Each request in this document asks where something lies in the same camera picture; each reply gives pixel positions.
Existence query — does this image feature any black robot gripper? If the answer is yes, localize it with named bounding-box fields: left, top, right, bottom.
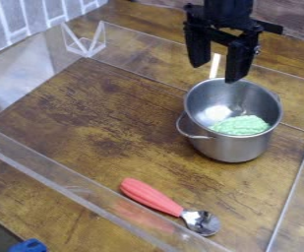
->
left=183, top=0, right=265, bottom=84

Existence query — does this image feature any green bumpy toy gourd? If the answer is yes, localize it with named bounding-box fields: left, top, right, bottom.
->
left=208, top=115, right=269, bottom=136

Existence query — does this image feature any silver metal pot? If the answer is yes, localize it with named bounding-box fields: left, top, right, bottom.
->
left=176, top=78, right=282, bottom=162

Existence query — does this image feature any blue object at corner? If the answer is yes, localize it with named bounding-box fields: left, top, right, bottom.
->
left=8, top=238, right=47, bottom=252

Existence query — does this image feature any clear acrylic enclosure wall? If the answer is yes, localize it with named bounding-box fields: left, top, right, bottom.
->
left=0, top=20, right=304, bottom=252

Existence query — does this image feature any red handled metal spoon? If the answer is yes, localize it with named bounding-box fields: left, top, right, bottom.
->
left=119, top=178, right=220, bottom=237

